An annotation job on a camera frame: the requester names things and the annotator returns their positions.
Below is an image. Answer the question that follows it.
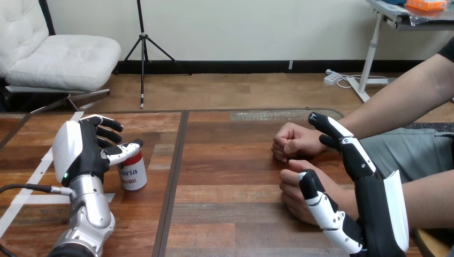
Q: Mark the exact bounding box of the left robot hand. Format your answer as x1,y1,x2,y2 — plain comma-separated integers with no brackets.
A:
52,114,143,187

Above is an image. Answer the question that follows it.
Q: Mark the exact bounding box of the black tripod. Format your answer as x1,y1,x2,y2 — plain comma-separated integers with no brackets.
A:
113,0,193,109

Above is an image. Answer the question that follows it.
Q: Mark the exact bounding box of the white cushioned chair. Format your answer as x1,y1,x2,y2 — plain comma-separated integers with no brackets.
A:
0,0,122,114

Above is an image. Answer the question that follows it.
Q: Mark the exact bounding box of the orange thing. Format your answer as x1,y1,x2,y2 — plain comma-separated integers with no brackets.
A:
405,0,449,12

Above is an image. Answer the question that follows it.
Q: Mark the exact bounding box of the person's body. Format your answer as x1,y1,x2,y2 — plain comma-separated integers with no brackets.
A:
359,36,454,184

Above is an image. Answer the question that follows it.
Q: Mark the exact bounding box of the white power cable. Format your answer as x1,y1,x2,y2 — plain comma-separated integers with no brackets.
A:
335,74,390,89

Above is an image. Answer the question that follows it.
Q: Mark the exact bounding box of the red and white drink can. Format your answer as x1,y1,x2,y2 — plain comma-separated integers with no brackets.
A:
117,150,148,192

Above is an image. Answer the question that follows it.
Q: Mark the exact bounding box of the white desk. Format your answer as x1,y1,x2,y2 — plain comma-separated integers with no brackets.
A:
345,0,454,103

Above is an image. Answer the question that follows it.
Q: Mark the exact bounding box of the person's hand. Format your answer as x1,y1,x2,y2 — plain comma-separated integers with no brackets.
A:
279,160,359,226
271,123,329,163

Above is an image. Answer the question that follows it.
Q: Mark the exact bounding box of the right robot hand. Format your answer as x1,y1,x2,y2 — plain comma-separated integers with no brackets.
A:
298,112,411,257

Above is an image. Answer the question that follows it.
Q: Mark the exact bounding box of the black cable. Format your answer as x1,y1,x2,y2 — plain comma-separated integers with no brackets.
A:
0,183,74,196

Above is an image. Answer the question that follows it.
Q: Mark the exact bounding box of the white power strip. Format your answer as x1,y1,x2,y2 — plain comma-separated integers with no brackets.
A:
323,69,343,86

